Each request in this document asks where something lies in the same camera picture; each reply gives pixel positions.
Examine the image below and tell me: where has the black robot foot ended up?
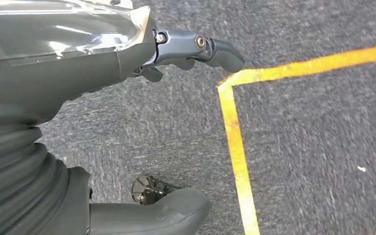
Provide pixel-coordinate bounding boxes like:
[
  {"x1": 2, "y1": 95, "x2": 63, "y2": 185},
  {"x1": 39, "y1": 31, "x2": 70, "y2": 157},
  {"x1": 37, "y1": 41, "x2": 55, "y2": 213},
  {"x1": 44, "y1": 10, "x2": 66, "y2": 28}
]
[{"x1": 131, "y1": 175, "x2": 180, "y2": 206}]

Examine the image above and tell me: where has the yellow floor tape square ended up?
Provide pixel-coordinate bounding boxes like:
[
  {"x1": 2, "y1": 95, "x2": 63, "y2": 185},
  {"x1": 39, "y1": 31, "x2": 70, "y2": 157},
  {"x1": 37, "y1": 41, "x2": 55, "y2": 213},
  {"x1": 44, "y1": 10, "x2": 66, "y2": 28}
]
[{"x1": 217, "y1": 40, "x2": 376, "y2": 235}]

